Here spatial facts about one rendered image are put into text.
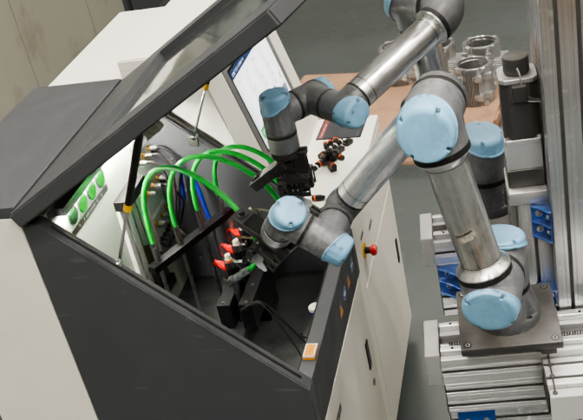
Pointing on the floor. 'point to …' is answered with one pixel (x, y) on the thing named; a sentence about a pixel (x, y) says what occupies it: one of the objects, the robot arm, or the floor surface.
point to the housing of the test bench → (20, 172)
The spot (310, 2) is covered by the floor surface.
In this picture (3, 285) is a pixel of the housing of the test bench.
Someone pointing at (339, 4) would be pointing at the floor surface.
